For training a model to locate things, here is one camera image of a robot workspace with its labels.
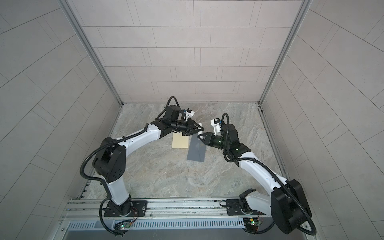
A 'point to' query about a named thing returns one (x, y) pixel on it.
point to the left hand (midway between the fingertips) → (205, 129)
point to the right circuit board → (252, 224)
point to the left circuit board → (122, 226)
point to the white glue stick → (200, 132)
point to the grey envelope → (196, 149)
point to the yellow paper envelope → (180, 141)
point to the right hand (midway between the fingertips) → (198, 138)
